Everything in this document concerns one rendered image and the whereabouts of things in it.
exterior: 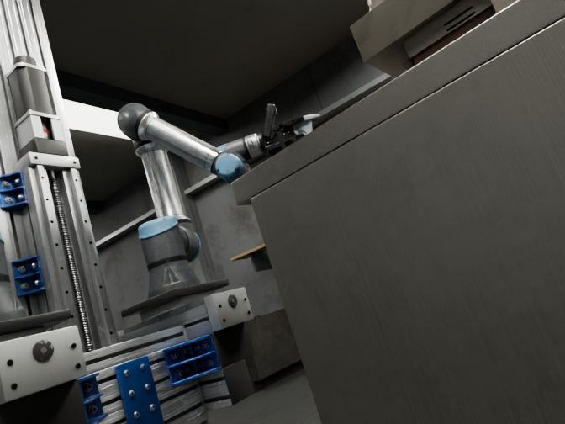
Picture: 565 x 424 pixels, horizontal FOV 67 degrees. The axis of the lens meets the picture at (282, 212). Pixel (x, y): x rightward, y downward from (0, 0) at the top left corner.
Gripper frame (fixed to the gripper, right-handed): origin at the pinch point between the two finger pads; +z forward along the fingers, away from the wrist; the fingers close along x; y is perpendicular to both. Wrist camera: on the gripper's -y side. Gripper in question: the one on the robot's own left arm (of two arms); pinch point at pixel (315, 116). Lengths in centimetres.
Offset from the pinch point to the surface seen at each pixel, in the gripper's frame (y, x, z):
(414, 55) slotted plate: 18, 83, 9
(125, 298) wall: 36, -530, -347
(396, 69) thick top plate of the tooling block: 17, 75, 9
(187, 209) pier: -52, -437, -177
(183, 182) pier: -93, -449, -174
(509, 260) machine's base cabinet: 45, 94, 7
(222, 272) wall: 46, -437, -159
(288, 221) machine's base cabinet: 33, 79, -14
